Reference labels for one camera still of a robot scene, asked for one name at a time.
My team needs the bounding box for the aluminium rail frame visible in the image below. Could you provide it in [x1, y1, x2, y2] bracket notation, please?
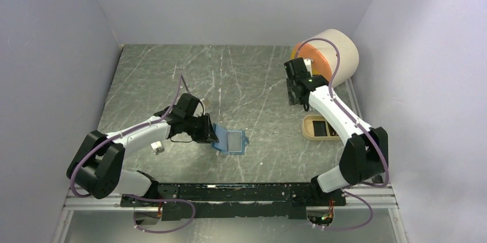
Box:
[63, 79, 399, 212]

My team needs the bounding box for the small white plastic piece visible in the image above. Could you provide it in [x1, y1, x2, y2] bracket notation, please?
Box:
[150, 141, 165, 155]

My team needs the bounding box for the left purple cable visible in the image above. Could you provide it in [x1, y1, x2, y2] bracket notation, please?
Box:
[69, 75, 196, 234]

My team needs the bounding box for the purple cable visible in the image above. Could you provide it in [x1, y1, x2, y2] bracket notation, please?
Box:
[69, 75, 196, 234]
[293, 37, 389, 232]

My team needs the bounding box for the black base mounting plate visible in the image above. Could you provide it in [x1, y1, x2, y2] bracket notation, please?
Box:
[120, 182, 346, 221]

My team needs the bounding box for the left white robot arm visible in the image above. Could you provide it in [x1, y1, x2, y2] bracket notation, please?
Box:
[66, 93, 219, 206]

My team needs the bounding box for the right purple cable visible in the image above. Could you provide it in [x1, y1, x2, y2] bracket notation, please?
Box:
[293, 37, 389, 232]

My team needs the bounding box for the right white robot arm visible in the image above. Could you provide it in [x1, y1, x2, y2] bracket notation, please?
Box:
[284, 57, 388, 205]

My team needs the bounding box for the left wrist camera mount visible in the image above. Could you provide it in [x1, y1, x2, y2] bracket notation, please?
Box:
[200, 98, 211, 114]

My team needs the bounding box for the dark card in tray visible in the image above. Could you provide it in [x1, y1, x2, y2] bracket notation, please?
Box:
[312, 120, 328, 137]

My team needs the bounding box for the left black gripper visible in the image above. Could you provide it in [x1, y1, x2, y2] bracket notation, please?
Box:
[184, 112, 219, 144]

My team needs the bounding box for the blue card holder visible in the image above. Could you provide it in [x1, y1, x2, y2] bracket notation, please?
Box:
[211, 124, 249, 155]

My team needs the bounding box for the grey VIP credit card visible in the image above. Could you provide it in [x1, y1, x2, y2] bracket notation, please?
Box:
[227, 130, 245, 155]

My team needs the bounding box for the beige oval tray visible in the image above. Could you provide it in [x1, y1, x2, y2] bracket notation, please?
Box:
[302, 115, 341, 141]

